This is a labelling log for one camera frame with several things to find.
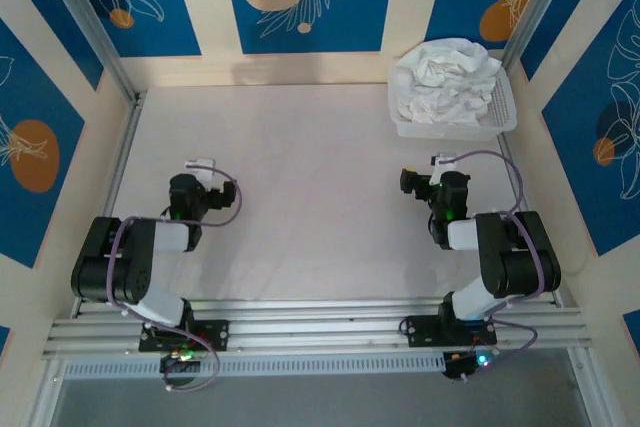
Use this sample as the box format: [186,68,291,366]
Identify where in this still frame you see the white t-shirt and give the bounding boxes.
[394,39,503,126]

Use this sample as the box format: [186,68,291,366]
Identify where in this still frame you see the white plastic mesh basket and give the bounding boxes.
[388,49,519,142]

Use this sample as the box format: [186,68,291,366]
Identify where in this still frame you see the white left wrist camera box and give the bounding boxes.
[184,159,219,181]

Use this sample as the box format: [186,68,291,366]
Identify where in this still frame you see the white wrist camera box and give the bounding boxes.
[432,151,459,173]
[184,159,219,181]

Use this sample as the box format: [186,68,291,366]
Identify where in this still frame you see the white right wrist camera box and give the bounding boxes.
[432,151,459,173]

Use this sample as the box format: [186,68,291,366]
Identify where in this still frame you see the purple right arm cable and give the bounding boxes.
[449,149,546,383]

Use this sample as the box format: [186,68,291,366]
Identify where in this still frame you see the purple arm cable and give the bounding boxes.
[107,165,245,394]
[449,149,546,383]

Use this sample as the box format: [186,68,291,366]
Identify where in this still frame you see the aluminium side rail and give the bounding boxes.
[72,91,147,321]
[497,135,566,309]

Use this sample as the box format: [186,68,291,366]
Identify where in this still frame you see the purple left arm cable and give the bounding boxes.
[107,165,245,394]

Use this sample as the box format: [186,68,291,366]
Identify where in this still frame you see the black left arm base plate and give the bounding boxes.
[138,319,230,352]

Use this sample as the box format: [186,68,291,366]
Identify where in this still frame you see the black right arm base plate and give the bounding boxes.
[405,315,499,348]

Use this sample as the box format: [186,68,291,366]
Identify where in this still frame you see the aluminium cross rail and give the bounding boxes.
[42,299,596,361]

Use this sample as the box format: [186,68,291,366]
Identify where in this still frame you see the aluminium frame post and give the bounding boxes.
[35,0,146,106]
[501,0,584,73]

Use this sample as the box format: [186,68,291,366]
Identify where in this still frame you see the white slotted cable duct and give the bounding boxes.
[62,352,447,381]

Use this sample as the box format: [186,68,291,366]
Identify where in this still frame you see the aluminium frame leg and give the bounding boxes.
[569,346,619,427]
[27,359,69,427]

